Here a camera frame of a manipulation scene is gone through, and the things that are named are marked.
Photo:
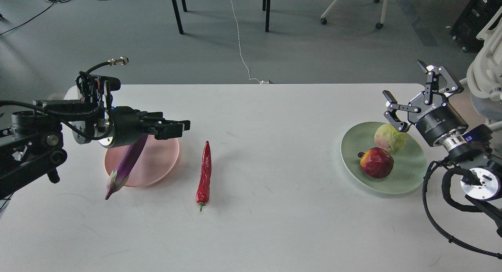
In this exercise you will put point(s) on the red pomegranate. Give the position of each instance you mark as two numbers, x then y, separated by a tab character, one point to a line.
376	162

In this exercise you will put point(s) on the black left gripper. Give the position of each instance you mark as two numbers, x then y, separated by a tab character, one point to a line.
129	125

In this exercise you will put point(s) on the white chair base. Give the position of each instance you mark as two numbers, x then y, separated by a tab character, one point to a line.
345	9

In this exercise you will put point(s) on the pink plate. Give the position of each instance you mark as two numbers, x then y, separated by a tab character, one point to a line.
156	160

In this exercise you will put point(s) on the purple eggplant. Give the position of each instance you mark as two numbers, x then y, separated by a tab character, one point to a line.
120	175

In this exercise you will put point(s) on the black table leg right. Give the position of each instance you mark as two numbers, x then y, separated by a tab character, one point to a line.
266	7

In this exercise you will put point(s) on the black table leg left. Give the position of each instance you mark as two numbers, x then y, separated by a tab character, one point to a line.
177	14

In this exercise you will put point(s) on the black cabinet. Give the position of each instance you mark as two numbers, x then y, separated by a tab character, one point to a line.
471	21

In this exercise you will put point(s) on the green plate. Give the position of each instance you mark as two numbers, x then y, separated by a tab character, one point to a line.
410	163

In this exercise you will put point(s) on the black table leg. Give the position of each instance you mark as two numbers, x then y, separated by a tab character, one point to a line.
266	7
177	14

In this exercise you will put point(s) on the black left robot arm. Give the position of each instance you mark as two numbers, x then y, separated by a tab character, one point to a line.
33	146

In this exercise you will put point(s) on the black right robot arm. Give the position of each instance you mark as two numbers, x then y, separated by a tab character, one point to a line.
473	172

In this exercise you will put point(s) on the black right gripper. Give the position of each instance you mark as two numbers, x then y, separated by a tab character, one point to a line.
430	111

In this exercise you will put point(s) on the red chili pepper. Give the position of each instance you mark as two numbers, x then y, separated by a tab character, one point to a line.
203	191

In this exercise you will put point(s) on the white office chair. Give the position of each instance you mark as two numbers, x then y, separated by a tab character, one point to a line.
484	75

